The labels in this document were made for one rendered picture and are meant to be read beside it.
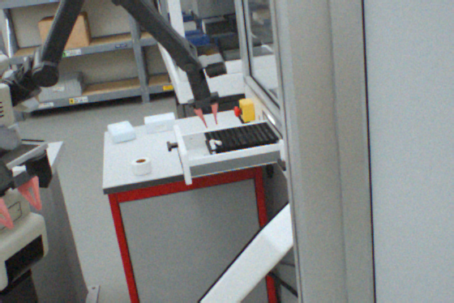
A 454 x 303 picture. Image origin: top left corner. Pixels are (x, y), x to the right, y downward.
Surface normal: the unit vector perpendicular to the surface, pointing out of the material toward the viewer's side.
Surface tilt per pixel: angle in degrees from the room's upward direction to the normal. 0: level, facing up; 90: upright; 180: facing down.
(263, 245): 90
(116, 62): 90
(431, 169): 90
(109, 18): 90
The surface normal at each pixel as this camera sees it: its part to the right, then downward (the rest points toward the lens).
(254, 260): -0.51, 0.38
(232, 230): 0.17, 0.35
